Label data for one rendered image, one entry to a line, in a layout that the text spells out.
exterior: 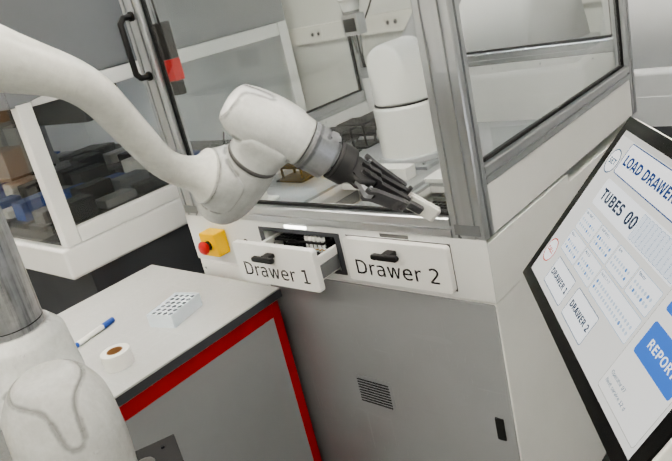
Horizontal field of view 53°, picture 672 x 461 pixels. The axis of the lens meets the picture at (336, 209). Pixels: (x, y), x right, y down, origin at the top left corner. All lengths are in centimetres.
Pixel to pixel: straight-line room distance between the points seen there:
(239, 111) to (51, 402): 53
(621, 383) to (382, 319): 92
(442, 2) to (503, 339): 71
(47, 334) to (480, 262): 83
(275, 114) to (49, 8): 126
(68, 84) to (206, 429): 104
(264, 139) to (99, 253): 126
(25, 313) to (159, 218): 126
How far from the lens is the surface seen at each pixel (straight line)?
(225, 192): 121
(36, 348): 122
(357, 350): 179
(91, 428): 108
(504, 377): 155
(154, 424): 170
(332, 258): 165
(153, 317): 183
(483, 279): 144
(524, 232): 154
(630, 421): 81
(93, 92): 105
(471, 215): 138
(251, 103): 114
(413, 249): 148
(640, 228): 96
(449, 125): 133
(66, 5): 231
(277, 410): 195
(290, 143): 115
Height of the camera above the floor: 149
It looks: 18 degrees down
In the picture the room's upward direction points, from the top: 13 degrees counter-clockwise
